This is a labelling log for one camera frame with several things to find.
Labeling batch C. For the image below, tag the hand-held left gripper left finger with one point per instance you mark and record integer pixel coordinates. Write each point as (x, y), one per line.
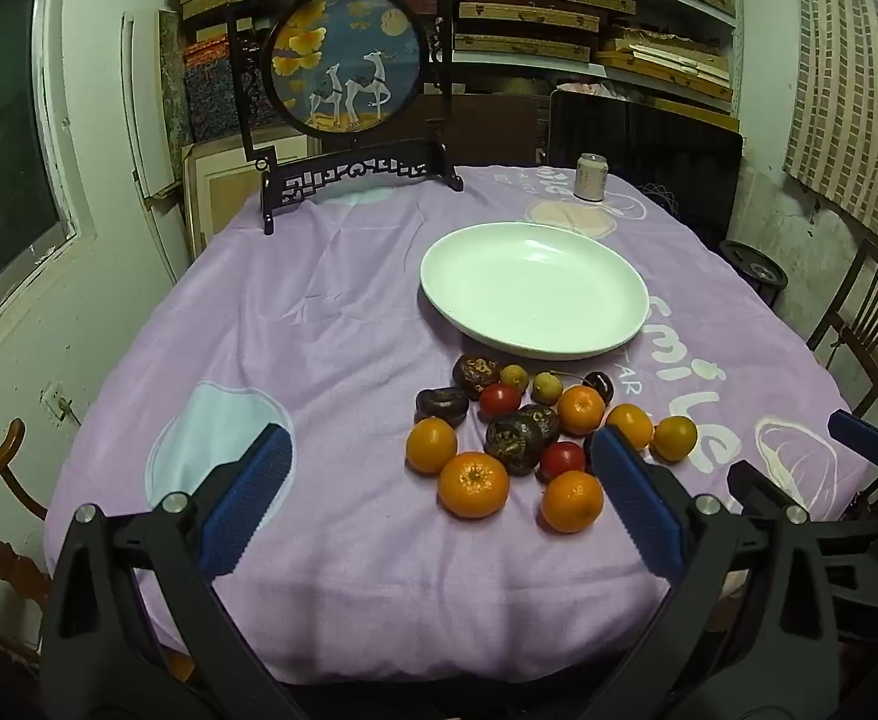
(248, 502)

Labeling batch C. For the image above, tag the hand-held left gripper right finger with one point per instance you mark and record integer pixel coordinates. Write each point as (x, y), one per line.
(634, 502)

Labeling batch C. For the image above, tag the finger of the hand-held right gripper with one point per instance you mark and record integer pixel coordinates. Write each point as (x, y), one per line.
(755, 481)
(859, 429)

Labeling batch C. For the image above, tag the orange tangerine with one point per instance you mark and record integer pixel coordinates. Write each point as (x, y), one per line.
(473, 485)
(570, 502)
(581, 410)

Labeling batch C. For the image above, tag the brownish orange round fruit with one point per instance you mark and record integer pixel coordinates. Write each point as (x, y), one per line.
(674, 439)

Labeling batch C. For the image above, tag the smooth orange round fruit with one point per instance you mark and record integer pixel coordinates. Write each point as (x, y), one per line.
(630, 426)
(431, 445)

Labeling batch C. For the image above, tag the red cherry tomato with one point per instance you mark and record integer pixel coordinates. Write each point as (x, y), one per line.
(563, 460)
(499, 400)

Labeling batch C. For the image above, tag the dark wrinkled passion fruit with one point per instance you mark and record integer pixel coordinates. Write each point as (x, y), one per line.
(512, 446)
(476, 375)
(548, 420)
(441, 404)

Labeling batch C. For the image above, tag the dark cherry with stem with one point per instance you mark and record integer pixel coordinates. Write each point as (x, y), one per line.
(599, 388)

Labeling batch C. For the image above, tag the small yellow green fruit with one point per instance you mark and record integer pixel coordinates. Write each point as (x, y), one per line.
(548, 388)
(515, 378)

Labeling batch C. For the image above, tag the white oval plate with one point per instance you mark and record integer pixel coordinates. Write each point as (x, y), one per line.
(529, 292)

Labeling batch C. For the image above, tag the black round metal stool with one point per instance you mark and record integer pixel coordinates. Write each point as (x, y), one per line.
(754, 270)

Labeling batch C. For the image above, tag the purple printed tablecloth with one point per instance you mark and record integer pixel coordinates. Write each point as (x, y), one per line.
(296, 300)

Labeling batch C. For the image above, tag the carved orange wooden chair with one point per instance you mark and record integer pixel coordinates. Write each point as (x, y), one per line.
(15, 581)

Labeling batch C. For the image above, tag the beige drink can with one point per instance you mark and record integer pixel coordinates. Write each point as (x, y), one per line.
(592, 178)

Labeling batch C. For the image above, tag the checkered beige curtain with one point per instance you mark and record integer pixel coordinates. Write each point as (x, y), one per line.
(851, 75)

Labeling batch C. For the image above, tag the white metal shelf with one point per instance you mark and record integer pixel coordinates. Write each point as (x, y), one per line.
(737, 45)

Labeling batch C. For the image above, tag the stack of patterned fabric boxes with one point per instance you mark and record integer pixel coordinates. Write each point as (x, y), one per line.
(214, 97)

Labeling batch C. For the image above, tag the pink cloth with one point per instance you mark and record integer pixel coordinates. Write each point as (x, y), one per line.
(585, 88)

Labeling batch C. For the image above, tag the round embroidered screen black stand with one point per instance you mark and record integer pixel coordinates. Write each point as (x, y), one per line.
(345, 67)

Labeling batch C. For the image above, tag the white framed window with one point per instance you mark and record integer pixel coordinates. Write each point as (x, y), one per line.
(4, 127)

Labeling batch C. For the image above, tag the shelf of wooden boxes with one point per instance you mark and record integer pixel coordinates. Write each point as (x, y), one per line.
(529, 15)

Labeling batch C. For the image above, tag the white wall outlet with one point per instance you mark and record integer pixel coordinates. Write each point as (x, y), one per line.
(57, 399)

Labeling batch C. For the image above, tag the wooden picture frame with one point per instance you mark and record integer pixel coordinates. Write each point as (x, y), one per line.
(221, 187)

